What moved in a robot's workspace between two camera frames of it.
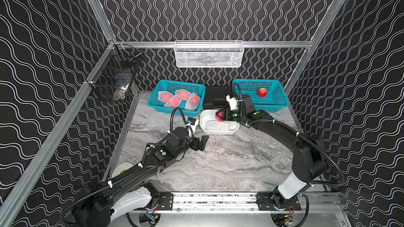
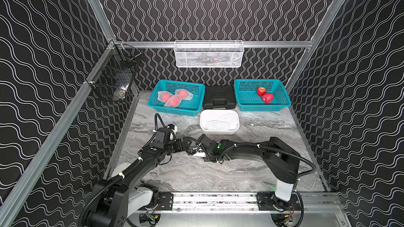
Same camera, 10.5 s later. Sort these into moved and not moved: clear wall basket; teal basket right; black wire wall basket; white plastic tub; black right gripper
Moved: black right gripper
Not moved: black wire wall basket; white plastic tub; clear wall basket; teal basket right
